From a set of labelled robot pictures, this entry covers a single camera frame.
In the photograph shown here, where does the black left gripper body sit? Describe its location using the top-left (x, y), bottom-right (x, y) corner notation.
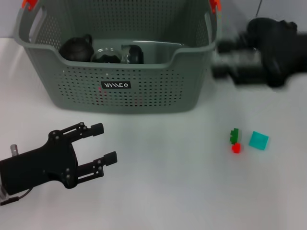
top-left (0, 130), bottom-right (80, 196)

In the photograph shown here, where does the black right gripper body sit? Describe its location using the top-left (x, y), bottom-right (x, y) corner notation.
top-left (259, 32), bottom-right (307, 89)

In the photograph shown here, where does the chunky green brick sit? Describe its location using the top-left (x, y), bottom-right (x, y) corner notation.
top-left (229, 128), bottom-right (240, 145)

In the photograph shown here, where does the teal square plate brick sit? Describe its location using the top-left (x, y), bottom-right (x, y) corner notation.
top-left (248, 131), bottom-right (270, 151)

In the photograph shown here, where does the grey perforated storage bin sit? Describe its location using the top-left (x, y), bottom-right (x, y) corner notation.
top-left (13, 0), bottom-right (223, 115)

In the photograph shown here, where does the glass pitcher black lid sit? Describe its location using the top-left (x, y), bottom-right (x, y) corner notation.
top-left (246, 17), bottom-right (298, 48)

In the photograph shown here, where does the dark clay teapot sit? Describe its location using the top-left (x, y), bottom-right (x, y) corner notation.
top-left (59, 33), bottom-right (94, 62)

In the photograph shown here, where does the dark left arm cable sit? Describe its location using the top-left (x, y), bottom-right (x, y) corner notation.
top-left (0, 188), bottom-right (34, 207)

